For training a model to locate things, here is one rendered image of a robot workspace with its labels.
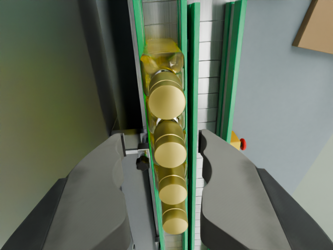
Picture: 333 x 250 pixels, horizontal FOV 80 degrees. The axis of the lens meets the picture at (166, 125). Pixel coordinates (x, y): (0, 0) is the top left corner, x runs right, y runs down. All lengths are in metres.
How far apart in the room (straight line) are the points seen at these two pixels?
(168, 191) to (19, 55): 0.19
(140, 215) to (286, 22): 0.71
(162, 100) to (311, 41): 0.56
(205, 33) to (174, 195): 0.33
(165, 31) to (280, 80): 0.40
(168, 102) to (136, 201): 0.54
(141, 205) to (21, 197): 0.53
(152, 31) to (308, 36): 0.42
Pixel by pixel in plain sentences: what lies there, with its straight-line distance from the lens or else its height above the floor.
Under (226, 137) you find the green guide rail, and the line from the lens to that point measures 0.45.
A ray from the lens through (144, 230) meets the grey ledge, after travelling 0.80.
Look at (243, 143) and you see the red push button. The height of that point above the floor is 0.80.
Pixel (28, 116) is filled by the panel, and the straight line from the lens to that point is 0.21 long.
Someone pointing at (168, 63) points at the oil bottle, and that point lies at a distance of 0.24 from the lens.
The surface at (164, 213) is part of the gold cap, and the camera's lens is 0.29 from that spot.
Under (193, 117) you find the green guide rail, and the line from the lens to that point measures 0.41.
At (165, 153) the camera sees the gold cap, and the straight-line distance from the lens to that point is 0.20.
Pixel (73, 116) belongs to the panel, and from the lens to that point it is 0.28.
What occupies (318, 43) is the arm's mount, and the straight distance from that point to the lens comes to 0.70.
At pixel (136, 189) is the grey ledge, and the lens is 0.65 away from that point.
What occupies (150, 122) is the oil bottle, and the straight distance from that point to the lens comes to 0.27.
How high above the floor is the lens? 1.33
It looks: 61 degrees down
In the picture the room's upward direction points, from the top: 175 degrees clockwise
